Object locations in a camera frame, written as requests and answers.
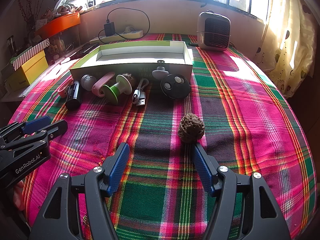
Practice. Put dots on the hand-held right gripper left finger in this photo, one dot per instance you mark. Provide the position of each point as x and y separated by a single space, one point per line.
120 165

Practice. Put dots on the green and white spool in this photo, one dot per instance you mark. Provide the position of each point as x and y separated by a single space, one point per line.
116 88

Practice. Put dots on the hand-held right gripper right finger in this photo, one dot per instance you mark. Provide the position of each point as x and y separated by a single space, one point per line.
202 170

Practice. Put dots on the black round two-button device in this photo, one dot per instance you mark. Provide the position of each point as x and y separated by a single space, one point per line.
175 86

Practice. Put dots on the large brown walnut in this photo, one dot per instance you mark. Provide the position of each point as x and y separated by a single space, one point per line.
191 128

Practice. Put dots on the orange box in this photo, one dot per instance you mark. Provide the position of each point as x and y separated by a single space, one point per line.
60 22

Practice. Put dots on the dried branches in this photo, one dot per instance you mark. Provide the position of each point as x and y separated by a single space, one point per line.
25 7

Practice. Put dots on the pile of plastic bags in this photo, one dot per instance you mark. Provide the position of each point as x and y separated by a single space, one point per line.
65 3

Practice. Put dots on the cream patterned curtain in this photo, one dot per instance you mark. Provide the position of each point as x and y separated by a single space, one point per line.
287 42

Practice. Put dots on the pink roller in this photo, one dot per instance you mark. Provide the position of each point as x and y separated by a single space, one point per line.
102 83

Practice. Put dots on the small black plug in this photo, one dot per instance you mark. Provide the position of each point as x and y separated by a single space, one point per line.
193 43

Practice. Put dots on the pink green plaid blanket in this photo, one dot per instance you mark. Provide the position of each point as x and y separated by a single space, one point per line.
250 120

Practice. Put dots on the black phone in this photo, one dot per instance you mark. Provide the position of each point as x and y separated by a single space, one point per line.
82 50

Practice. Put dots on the pink clip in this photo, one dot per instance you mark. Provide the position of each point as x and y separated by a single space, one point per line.
63 88

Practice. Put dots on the yellow box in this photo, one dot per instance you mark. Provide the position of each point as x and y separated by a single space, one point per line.
32 67

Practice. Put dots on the black rectangular battery device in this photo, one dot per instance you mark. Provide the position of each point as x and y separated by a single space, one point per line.
73 96

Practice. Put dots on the black charger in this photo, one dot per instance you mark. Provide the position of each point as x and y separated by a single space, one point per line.
110 28

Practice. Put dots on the white cardboard box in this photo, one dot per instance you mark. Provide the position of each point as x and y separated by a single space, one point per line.
140 55

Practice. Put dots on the grey white knob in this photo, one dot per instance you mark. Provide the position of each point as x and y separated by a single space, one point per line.
160 73

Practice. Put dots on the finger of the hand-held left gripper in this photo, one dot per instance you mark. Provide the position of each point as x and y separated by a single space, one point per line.
57 128
35 125

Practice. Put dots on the beige portable heater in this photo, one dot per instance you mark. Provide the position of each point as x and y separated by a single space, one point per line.
213 31

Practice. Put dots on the small brown walnut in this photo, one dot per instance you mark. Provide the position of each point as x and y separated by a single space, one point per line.
128 77

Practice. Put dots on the white plug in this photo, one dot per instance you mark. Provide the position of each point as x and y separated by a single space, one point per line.
128 28

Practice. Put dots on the striped box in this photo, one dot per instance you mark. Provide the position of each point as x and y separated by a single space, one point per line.
30 52

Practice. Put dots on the pale yellow power strip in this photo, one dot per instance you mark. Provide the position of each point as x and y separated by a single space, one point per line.
130 34

